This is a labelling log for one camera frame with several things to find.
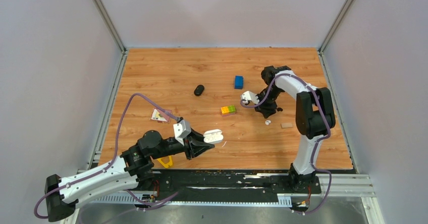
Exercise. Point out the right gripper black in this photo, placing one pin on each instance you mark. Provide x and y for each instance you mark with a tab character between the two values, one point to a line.
266	110

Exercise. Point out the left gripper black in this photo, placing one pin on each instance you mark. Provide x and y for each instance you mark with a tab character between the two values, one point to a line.
194	145

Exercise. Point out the white earbud charging case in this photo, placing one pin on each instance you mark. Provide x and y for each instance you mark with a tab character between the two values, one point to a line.
213	136

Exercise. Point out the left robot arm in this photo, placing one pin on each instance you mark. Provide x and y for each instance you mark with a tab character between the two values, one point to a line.
126	171

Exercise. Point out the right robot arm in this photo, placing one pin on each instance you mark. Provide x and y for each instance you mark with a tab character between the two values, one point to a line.
314	118

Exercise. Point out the black earbud charging case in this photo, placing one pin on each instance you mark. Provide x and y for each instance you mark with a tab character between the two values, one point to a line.
199	90

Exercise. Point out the small wooden block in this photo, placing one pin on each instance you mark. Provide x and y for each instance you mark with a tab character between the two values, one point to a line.
286	125

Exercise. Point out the orange green toy brick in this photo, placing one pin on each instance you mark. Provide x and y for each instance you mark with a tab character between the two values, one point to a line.
228	110

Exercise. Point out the blue toy block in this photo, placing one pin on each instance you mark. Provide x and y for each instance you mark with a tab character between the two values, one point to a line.
238	82

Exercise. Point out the pink picture card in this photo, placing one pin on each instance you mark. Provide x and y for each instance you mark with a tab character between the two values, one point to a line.
160	116

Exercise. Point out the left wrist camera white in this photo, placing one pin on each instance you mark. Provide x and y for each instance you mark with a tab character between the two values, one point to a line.
181	130

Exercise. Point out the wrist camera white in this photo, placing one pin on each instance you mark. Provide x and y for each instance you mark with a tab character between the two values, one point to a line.
249	97
181	130

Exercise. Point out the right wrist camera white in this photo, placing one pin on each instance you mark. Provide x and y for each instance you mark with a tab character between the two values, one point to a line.
249	97

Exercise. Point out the yellow triangular plastic frame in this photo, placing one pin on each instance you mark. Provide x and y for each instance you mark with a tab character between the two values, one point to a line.
166	162

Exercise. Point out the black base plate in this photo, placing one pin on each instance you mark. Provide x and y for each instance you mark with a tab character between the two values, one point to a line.
223	186

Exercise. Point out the aluminium slotted rail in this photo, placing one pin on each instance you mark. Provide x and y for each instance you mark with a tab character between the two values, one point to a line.
335	185

